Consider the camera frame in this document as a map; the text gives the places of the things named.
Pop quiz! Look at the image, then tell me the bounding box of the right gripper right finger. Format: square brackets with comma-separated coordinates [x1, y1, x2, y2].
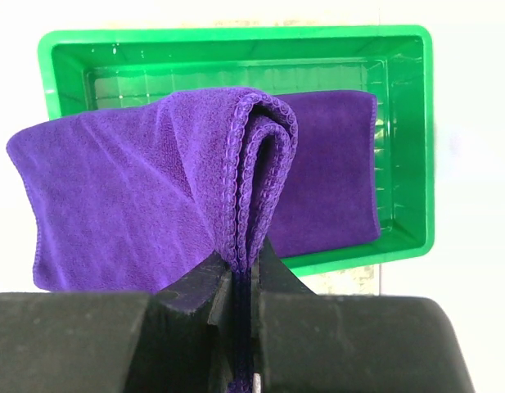
[252, 241, 318, 392]

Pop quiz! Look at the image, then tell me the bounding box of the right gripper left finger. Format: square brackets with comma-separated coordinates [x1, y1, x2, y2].
[147, 252, 232, 326]

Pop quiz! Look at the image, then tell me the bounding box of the purple towel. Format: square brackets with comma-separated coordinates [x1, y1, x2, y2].
[268, 90, 381, 258]
[6, 87, 298, 392]

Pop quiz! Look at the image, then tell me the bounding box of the folded purple towel in tray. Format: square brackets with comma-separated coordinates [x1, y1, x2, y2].
[268, 90, 381, 258]

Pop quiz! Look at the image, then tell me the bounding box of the green plastic tray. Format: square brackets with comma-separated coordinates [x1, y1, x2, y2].
[38, 25, 435, 276]

